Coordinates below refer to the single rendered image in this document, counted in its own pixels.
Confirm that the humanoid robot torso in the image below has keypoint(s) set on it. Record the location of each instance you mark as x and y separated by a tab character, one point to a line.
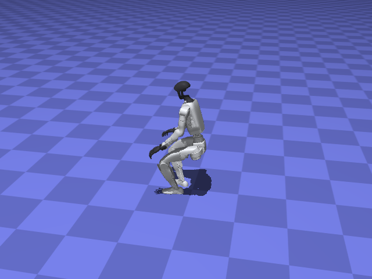
195	124

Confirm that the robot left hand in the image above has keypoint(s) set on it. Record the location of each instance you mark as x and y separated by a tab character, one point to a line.
156	149

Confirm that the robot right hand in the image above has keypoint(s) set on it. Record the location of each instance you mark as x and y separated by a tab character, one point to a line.
168	131

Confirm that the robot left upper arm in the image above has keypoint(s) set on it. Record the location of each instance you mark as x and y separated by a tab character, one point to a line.
183	114

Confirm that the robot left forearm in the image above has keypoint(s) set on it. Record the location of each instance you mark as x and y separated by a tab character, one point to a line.
172	139

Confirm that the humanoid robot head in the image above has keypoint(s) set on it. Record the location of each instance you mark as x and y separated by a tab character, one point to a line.
181	87

